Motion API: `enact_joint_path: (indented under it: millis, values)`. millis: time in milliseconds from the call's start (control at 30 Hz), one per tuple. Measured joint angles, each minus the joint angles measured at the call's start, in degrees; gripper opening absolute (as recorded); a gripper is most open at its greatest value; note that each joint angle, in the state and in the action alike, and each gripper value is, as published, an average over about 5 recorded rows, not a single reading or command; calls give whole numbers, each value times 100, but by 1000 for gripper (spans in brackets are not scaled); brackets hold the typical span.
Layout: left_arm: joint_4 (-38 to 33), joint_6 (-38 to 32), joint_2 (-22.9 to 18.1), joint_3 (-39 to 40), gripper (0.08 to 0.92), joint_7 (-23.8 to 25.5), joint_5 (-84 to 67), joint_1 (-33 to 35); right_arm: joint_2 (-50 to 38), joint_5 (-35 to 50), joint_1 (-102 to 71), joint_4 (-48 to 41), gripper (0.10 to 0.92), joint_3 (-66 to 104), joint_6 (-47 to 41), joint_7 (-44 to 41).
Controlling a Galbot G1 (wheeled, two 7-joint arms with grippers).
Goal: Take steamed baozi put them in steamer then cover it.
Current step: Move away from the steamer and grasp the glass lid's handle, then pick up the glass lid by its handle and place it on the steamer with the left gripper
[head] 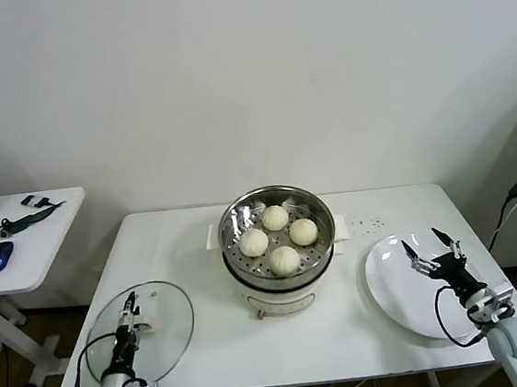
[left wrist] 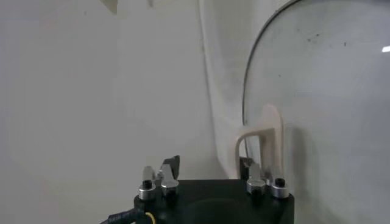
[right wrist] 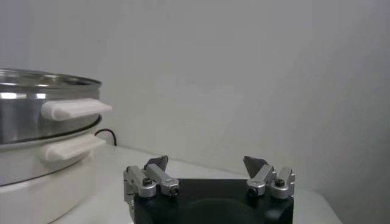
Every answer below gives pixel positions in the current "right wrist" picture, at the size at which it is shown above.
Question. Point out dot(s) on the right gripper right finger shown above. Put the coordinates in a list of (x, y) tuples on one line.
[(268, 179)]

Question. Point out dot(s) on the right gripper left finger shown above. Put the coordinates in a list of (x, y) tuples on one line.
[(152, 179)]

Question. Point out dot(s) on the perforated steel steamer basket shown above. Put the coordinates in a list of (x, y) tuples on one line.
[(24, 118)]

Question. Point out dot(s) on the white electric cooker pot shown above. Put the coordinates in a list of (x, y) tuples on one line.
[(36, 194)]

